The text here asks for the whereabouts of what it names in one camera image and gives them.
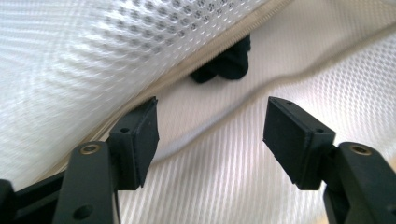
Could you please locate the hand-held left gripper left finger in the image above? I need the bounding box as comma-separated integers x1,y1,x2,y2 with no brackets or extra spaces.
106,96,161,191

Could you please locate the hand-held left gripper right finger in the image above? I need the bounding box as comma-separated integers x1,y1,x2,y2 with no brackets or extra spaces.
262,96,337,191

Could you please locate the white mesh laundry bag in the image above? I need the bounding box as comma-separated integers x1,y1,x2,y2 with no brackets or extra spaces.
0,0,396,224

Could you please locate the black cloth garment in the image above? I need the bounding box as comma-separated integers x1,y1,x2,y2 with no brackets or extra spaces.
190,34,251,84

